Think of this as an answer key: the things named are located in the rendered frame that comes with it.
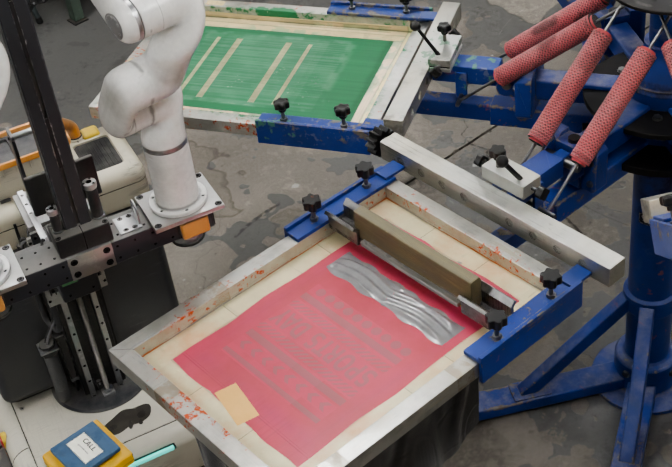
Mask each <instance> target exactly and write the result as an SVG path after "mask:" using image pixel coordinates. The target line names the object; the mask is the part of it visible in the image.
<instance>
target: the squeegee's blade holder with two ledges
mask: <svg viewBox="0 0 672 467"><path fill-rule="evenodd" d="M360 244H361V246H362V247H364V248H365V249H367V250H368V251H370V252H372V253H373V254H375V255H376V256H378V257H379V258H381V259H382V260H384V261H386V262H387V263H389V264H390V265H392V266H393V267H395V268H396V269H398V270H400V271H401V272H403V273H404V274H406V275H407V276H409V277H411V278H412V279H414V280H415V281H417V282H418V283H420V284H421V285H423V286H425V287H426V288H428V289H429V290H431V291H432V292H434V293H435V294H437V295H439V296H440V297H442V298H443V299H445V300H446V301H448V302H449V303H451V304H453V305H454V306H456V307H459V306H460V305H461V300H459V299H458V298H456V297H454V296H453V295H451V294H450V293H448V292H447V291H445V290H443V289H442V288H440V287H439V286H437V285H436V284H434V283H432V282H431V281H429V280H428V279H426V278H425V277H423V276H421V275H420V274H418V273H417V272H415V271H414V270H412V269H410V268H409V267H407V266H406V265H404V264H403V263H401V262H399V261H398V260H396V259H395V258H393V257H392V256H390V255H388V254H387V253H385V252H384V251H382V250H381V249H379V248H377V247H376V246H374V245H373V244H371V243H370V242H368V241H366V240H365V239H364V240H362V241H361V242H360Z"/></svg>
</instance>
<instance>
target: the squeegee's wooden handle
mask: <svg viewBox="0 0 672 467"><path fill-rule="evenodd" d="M353 217H354V225H355V228H356V229H358V230H359V236H360V240H364V239H365V240H366V241H368V242H370V243H371V244H373V245H374V246H376V247H377V248H379V249H381V250H382V251H384V252H385V253H387V254H388V255H390V256H392V257H393V258H395V259H396V260H398V261H399V262H401V263H403V264H404V265H406V266H407V267H409V268H410V269H412V270H414V271H415V272H417V273H418V274H420V275H421V276H423V277H425V278H426V279H428V280H429V281H431V282H432V283H434V284H436V285H437V286H439V287H440V288H442V289H443V290H445V291H447V292H448V293H450V294H451V295H453V296H454V297H456V298H457V297H458V295H461V296H464V297H465V298H467V299H469V300H470V301H472V302H473V303H475V304H477V305H478V306H479V305H480V304H482V295H481V279H480V277H478V276H477V275H475V274H473V273H472V272H470V271H468V270H467V269H465V268H464V267H462V266H460V265H459V264H457V263H455V262H454V261H452V260H451V259H449V258H447V257H446V256H444V255H442V254H441V253H439V252H437V251H436V250H434V249H433V248H431V247H429V246H428V245H426V244H424V243H423V242H421V241H419V240H418V239H416V238H415V237H413V236H411V235H410V234H408V233H406V232H405V231H403V230H401V229H400V228H398V227H397V226H395V225H393V224H392V223H390V222H388V221H387V220H385V219H383V218H382V217H380V216H379V215H377V214H375V213H374V212H372V211H370V210H369V209H367V208H365V207H364V206H360V207H358V208H357V209H355V210H354V212H353Z"/></svg>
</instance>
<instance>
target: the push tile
mask: <svg viewBox="0 0 672 467"><path fill-rule="evenodd" d="M120 450H121V449H120V447H119V446H118V445H117V444H116V443H115V442H114V441H113V440H112V439H111V438H110V437H109V436H108V435H107V434H106V433H105V432H104V431H103V430H102V429H101V428H100V427H99V426H97V425H96V424H95V423H94V422H93V421H91V422H90V423H88V424H87V425H85V426H84V427H82V428H81V429H79V430H78V431H76V432H75V433H73V434H72V435H70V436H69V437H67V438H66V439H64V440H63V441H61V442H60V443H58V444H57V445H55V446H54V447H52V448H51V449H50V451H51V453H52V454H53V455H54V456H55V457H56V458H57V459H58V460H59V461H60V462H61V463H62V464H63V465H64V466H65V467H97V466H99V465H100V464H102V463H103V462H105V461H106V460H108V459H109V458H110V457H112V456H113V455H115V454H116V453H118V452H119V451H120Z"/></svg>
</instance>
